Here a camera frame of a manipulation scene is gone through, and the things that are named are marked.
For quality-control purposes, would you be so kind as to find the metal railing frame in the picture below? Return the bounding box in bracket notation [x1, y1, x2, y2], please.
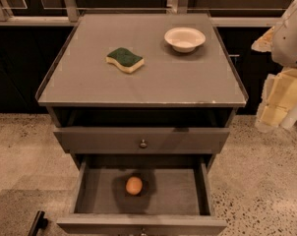
[0, 0, 297, 27]

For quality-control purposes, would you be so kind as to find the white bowl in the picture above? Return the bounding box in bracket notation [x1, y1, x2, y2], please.
[164, 28, 206, 53]

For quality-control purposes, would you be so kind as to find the grey drawer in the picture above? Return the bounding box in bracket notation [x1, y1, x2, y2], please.
[54, 108, 232, 154]
[57, 155, 227, 236]

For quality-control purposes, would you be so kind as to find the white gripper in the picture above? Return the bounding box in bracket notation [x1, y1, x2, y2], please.
[251, 28, 297, 133]

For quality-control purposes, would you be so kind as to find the round metal drawer knob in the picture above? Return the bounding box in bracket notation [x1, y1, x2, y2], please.
[139, 140, 148, 148]

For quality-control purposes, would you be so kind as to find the grey middle drawer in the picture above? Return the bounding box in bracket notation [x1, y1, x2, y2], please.
[57, 155, 227, 236]

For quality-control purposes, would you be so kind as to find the grey drawer cabinet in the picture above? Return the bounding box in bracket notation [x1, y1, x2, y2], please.
[34, 13, 249, 236]

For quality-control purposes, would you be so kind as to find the black handle bar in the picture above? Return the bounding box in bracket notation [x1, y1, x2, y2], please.
[28, 210, 48, 236]

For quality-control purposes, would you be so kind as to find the orange fruit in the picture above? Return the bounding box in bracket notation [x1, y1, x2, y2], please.
[126, 176, 143, 196]

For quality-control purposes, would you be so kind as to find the green and yellow sponge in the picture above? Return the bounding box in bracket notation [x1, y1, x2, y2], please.
[105, 47, 145, 74]

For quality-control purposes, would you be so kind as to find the grey top drawer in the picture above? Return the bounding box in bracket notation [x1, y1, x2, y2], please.
[54, 108, 232, 154]

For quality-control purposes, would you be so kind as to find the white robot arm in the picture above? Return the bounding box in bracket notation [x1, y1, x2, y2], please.
[252, 0, 297, 133]

